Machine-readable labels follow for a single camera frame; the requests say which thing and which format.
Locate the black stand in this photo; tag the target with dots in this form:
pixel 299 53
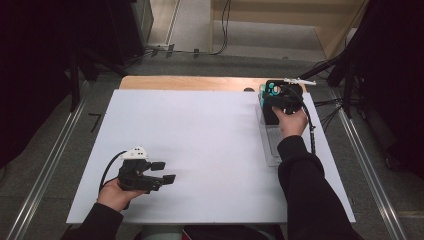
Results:
pixel 320 68
pixel 74 83

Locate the light wooden frame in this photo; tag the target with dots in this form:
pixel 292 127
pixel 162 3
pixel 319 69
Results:
pixel 333 36

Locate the small dark round object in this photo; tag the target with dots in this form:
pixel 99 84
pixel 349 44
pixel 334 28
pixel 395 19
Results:
pixel 249 89

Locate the metal floor rail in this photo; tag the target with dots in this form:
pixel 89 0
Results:
pixel 368 166
pixel 49 166

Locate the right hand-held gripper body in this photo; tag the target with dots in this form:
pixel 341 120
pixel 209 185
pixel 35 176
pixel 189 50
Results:
pixel 290 98

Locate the person's right hand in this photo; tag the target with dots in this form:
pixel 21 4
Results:
pixel 293 125

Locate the person's left hand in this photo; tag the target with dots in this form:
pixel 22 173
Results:
pixel 115 196

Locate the black cabinet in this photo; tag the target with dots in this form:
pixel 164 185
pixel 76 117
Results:
pixel 133 30

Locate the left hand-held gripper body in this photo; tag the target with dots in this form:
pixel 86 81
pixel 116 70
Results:
pixel 136 176

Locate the clear acrylic rack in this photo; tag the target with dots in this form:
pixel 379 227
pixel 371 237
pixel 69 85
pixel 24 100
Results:
pixel 271 156

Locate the black curtain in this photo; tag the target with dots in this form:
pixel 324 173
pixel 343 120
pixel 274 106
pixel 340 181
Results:
pixel 396 83
pixel 33 66

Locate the yellow-screen smartphone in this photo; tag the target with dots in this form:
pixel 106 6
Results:
pixel 263 100

